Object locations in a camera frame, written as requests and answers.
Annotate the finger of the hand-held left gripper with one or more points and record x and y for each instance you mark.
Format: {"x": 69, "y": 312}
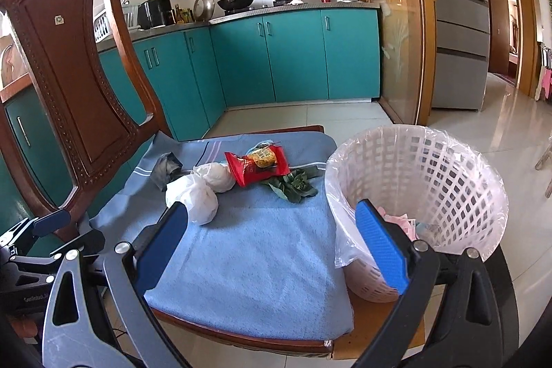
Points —
{"x": 49, "y": 223}
{"x": 92, "y": 247}

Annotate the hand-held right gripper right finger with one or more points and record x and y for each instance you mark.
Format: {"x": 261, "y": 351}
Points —
{"x": 384, "y": 245}

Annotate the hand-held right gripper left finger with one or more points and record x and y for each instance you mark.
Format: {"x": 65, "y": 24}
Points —
{"x": 161, "y": 247}

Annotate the pink plastic bag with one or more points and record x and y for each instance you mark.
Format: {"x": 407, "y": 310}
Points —
{"x": 399, "y": 223}

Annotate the white plastic lattice basket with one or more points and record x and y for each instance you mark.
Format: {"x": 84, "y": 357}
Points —
{"x": 453, "y": 187}

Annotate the clear plastic bin liner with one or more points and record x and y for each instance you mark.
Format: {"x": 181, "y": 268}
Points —
{"x": 343, "y": 230}

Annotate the white plastic bag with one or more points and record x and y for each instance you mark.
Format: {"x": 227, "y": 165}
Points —
{"x": 194, "y": 200}
{"x": 218, "y": 178}

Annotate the grey crumpled bag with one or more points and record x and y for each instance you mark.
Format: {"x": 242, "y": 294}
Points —
{"x": 166, "y": 172}

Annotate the brown flat board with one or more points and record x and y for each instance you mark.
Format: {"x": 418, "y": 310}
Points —
{"x": 375, "y": 333}

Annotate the blue striped seat cushion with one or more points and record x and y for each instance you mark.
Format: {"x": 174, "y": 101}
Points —
{"x": 258, "y": 264}

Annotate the green vegetable leaves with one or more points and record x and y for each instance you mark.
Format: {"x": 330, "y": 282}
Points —
{"x": 293, "y": 187}

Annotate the red snack packet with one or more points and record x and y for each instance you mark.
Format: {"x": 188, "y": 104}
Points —
{"x": 246, "y": 174}

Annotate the yellow pastry in clear wrapper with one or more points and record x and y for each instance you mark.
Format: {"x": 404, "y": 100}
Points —
{"x": 261, "y": 156}

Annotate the carved wooden chair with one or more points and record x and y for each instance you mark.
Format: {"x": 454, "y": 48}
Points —
{"x": 64, "y": 70}

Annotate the beige cutting board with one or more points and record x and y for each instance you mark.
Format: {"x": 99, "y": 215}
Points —
{"x": 13, "y": 66}

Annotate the wooden bench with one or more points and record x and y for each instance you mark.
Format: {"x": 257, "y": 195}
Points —
{"x": 544, "y": 161}

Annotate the white dish rack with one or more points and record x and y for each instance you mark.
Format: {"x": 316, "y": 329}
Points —
{"x": 103, "y": 29}

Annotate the teal base kitchen cabinets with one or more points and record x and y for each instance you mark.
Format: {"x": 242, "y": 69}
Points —
{"x": 293, "y": 53}

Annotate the wood framed glass door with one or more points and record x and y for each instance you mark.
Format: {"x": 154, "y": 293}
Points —
{"x": 396, "y": 27}

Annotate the pink hanging cloth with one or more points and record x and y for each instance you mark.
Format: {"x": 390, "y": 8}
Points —
{"x": 547, "y": 81}

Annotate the grey refrigerator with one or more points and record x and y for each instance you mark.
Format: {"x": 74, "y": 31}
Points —
{"x": 461, "y": 27}

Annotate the yellow condiment bottle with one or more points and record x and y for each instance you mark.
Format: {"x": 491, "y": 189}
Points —
{"x": 188, "y": 16}

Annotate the brown condiment bottle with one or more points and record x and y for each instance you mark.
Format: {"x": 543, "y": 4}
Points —
{"x": 177, "y": 15}

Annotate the black air fryer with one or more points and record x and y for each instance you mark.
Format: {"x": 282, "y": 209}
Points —
{"x": 157, "y": 12}

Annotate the brown wooden door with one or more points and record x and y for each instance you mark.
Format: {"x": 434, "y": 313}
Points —
{"x": 500, "y": 31}

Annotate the black wok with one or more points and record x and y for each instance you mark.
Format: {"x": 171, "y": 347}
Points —
{"x": 239, "y": 1}

